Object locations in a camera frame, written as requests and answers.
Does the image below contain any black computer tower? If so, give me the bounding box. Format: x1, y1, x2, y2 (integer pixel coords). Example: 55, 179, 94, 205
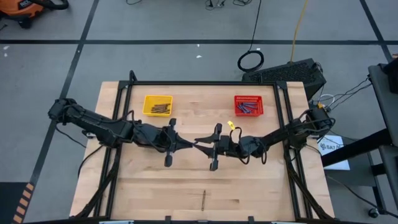
241, 58, 327, 100

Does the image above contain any yellow plastic basket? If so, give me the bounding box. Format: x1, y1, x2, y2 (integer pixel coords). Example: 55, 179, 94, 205
142, 95, 174, 118

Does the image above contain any yellow hanging cable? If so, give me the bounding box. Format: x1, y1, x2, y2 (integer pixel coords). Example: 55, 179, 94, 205
289, 0, 309, 62

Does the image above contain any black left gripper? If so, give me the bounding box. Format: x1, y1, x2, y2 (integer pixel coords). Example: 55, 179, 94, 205
154, 118, 195, 168

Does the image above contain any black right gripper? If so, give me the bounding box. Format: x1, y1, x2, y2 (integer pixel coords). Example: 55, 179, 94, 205
193, 123, 242, 172

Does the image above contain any orange shop vacuum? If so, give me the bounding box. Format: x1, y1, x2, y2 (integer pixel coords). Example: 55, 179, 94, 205
0, 0, 70, 29

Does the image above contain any black orange hazard mat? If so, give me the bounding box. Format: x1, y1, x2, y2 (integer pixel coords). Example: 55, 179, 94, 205
0, 182, 35, 224

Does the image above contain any black coiled cable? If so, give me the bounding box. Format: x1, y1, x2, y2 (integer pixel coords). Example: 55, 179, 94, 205
237, 0, 265, 73

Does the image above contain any white paper sheet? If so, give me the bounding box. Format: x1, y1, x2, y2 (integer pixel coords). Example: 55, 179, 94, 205
317, 135, 351, 171

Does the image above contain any black side stand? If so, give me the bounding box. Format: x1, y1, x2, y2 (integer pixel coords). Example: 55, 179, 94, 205
320, 54, 398, 215

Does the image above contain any red plastic basket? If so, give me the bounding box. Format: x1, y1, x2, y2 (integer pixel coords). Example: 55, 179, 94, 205
233, 95, 264, 118

